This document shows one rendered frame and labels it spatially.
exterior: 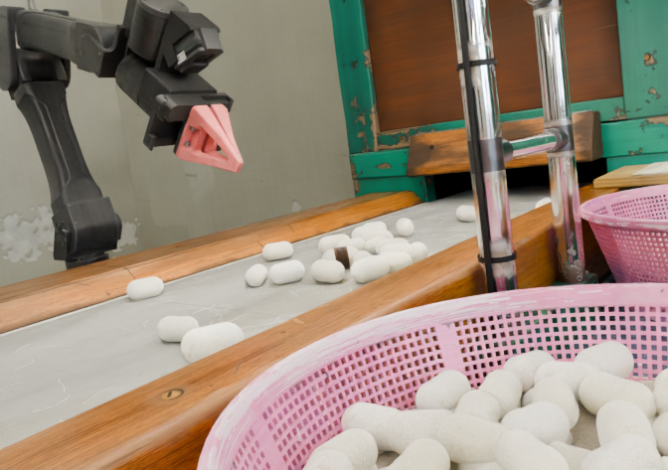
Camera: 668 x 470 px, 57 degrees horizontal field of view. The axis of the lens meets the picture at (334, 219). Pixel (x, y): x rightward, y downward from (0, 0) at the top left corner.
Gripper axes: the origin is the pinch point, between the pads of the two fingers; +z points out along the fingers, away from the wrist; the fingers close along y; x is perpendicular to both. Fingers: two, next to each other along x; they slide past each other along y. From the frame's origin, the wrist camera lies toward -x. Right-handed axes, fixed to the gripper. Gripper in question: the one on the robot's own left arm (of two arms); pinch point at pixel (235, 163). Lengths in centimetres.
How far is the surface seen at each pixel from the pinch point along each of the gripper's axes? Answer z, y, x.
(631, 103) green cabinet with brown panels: 22, 48, -19
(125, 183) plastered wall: -150, 114, 132
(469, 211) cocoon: 17.9, 24.5, -1.9
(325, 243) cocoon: 11.6, 5.5, 3.6
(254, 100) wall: -102, 120, 58
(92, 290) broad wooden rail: 2.1, -15.6, 11.7
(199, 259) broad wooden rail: 2.2, -2.3, 11.7
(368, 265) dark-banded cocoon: 21.5, -4.9, -5.1
